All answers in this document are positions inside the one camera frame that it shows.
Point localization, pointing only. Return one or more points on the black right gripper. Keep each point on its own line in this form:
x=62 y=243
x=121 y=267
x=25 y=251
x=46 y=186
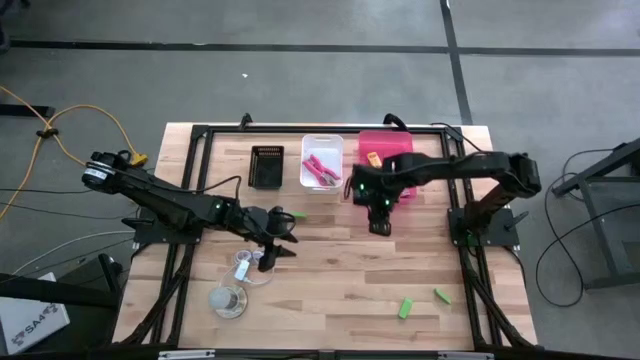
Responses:
x=377 y=185

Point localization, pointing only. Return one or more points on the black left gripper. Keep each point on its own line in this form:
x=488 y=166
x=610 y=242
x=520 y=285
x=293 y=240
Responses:
x=257 y=222

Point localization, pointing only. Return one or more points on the green eraser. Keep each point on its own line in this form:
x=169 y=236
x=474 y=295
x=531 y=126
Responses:
x=299 y=214
x=405 y=308
x=442 y=295

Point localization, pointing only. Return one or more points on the yellow green crayon box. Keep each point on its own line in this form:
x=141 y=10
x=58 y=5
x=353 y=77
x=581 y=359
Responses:
x=375 y=159

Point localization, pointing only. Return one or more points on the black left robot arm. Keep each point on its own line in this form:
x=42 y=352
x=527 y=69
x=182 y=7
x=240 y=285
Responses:
x=165 y=200

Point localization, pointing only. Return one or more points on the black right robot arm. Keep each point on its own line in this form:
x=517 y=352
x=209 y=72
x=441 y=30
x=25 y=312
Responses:
x=475 y=165

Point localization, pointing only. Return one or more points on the pink plastic bin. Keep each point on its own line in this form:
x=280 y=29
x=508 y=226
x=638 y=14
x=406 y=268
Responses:
x=385 y=142

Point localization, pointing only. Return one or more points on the black mesh basket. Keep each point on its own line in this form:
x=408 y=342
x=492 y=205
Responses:
x=266 y=167

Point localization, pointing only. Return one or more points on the white plastic bin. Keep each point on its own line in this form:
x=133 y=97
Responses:
x=322 y=145

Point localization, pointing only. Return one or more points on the black metal stand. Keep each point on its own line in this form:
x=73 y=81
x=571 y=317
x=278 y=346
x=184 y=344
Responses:
x=600 y=225

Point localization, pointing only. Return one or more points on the black case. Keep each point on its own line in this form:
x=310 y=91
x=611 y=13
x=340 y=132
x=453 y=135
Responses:
x=50 y=292

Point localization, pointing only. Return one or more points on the white printed box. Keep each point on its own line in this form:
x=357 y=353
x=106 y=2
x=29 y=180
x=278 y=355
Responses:
x=30 y=320

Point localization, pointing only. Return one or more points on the black aluminium table frame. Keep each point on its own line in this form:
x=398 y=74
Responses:
x=280 y=129

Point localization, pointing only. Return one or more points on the silver frame bracket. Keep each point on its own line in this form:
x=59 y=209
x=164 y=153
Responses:
x=465 y=356
x=185 y=354

